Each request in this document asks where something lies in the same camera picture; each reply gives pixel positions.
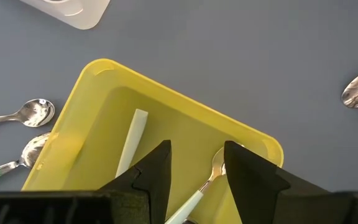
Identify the dark grey-blue table mat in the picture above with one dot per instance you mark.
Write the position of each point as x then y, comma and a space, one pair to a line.
228, 46

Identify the clear plastic bin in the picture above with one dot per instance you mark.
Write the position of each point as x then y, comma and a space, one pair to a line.
82, 15

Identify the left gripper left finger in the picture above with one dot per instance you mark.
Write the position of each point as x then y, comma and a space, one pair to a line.
157, 174

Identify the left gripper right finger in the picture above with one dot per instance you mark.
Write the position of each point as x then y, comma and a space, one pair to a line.
250, 183

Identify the yellow plastic bin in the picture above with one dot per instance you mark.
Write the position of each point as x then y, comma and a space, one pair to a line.
182, 124

